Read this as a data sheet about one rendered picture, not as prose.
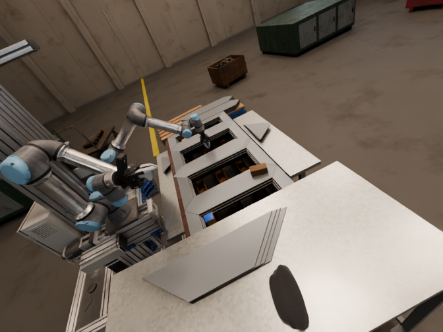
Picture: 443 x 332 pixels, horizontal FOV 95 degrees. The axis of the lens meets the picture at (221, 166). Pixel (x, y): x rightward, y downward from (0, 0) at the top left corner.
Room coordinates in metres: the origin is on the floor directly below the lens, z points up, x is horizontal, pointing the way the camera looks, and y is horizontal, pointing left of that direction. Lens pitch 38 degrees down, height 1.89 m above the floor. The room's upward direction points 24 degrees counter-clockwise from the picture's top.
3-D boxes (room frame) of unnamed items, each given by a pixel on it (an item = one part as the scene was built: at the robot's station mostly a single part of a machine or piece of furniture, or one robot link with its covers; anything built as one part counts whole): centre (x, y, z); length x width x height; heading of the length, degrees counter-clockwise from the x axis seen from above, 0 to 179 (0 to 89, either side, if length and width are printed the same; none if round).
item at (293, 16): (6.40, -3.83, 0.40); 1.97 x 1.80 x 0.80; 99
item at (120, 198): (0.86, 0.54, 1.34); 0.11 x 0.08 x 0.11; 160
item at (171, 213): (1.65, 0.55, 0.67); 1.30 x 0.20 x 0.03; 4
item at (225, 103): (2.52, -0.15, 0.82); 0.80 x 0.40 x 0.06; 94
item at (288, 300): (0.25, -0.02, 1.07); 0.20 x 0.10 x 0.03; 173
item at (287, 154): (1.62, -0.52, 0.74); 1.20 x 0.26 x 0.03; 4
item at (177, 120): (4.36, 0.38, 0.06); 1.21 x 0.83 x 0.11; 96
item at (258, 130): (1.77, -0.51, 0.77); 0.45 x 0.20 x 0.04; 4
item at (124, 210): (1.06, 0.75, 1.09); 0.15 x 0.15 x 0.10
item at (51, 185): (0.93, 0.79, 1.41); 0.15 x 0.12 x 0.55; 160
